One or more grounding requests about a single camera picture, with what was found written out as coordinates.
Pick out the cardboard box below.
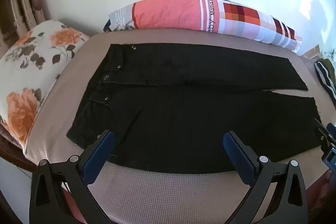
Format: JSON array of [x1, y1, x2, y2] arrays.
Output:
[[304, 45, 321, 60]]

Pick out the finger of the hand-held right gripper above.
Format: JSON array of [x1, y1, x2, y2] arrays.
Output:
[[314, 118, 336, 146]]

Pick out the brown wooden bed frame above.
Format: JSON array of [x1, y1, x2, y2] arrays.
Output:
[[0, 122, 40, 174]]

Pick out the floral print pillow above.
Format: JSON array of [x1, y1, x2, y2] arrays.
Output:
[[0, 20, 91, 155]]

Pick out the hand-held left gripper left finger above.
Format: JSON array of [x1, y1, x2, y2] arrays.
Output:
[[29, 130, 116, 224]]

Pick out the pink plaid striped pillow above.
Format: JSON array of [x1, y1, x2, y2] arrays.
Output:
[[103, 0, 303, 53]]

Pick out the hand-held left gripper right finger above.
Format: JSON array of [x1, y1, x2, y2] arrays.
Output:
[[223, 131, 308, 224]]

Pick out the black pants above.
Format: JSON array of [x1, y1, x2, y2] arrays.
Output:
[[66, 43, 326, 174]]

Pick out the dark striped garment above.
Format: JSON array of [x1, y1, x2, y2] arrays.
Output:
[[314, 58, 336, 104]]

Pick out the bed with beige sheet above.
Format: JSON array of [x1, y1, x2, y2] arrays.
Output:
[[22, 28, 336, 224]]

